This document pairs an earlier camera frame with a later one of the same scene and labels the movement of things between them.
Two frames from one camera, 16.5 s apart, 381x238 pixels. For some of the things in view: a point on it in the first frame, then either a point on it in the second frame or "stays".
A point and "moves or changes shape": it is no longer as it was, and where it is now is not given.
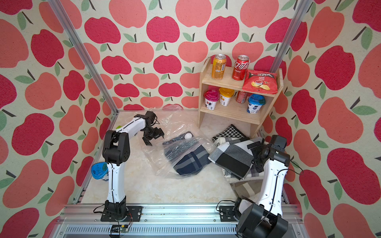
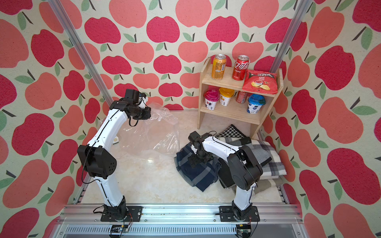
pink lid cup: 211,96 stays
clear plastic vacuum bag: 185,149 moves or changes shape
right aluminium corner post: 299,14 stays
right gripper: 255,151 to 208,157
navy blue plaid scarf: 186,155 moves or changes shape
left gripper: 159,133 to 148,114
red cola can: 240,66 stays
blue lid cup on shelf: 255,103 stays
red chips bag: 261,82 stays
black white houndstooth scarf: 231,131 stays
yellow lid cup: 225,94 stays
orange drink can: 219,66 stays
